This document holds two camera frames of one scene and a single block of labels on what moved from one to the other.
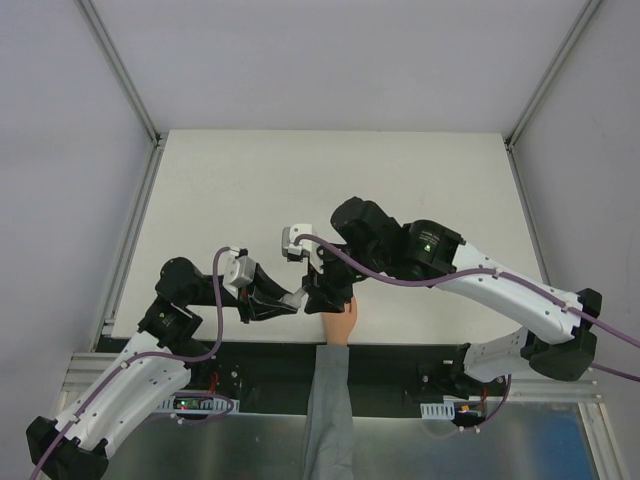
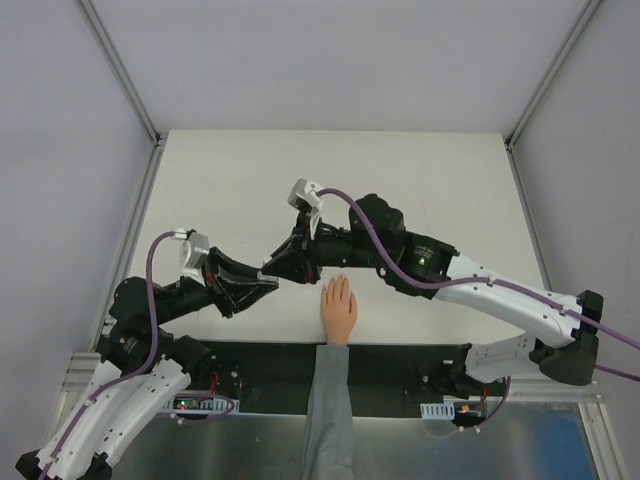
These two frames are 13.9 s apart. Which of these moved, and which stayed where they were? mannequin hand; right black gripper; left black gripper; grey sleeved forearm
Moved: left black gripper; right black gripper
Stayed: mannequin hand; grey sleeved forearm
